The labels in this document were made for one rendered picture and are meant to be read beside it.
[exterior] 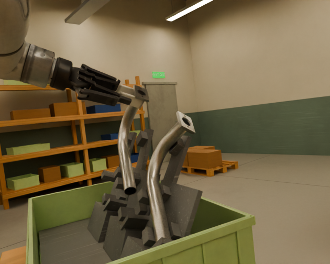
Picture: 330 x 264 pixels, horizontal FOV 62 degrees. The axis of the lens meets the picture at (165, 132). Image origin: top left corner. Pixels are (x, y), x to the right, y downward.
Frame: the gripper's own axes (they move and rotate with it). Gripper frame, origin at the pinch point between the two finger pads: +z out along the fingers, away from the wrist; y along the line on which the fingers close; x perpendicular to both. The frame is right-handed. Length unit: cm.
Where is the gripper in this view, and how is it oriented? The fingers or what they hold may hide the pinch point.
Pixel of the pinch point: (130, 96)
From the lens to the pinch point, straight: 75.8
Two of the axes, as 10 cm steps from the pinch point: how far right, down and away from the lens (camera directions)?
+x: -4.7, 6.9, 5.4
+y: -1.8, -6.8, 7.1
